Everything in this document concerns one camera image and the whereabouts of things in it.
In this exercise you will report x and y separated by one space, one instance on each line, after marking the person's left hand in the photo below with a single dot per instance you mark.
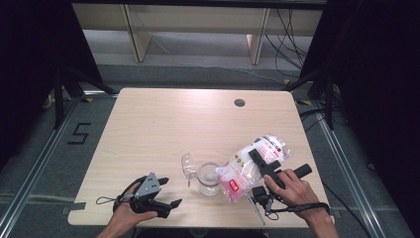
130 214

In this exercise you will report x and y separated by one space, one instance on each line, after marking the black curtain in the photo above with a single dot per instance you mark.
33 66
373 82

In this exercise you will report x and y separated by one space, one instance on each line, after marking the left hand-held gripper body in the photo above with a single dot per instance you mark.
148 195

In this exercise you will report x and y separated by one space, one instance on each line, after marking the clear glass jar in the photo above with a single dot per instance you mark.
209 180

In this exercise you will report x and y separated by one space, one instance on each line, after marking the black metal stand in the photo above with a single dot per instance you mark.
325 95
66 89

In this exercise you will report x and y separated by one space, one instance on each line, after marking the light wooden desk frame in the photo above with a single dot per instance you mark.
198 20

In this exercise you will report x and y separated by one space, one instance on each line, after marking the aluminium floor rail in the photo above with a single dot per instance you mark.
36 165
350 172

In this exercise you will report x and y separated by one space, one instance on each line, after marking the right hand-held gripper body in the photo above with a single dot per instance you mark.
269 170

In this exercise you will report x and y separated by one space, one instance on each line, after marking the clear jar lid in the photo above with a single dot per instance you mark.
188 165

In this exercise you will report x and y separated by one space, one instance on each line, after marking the person's right hand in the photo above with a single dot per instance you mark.
294 191

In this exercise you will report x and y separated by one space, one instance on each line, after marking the clear plastic snack bag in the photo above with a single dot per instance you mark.
241 165

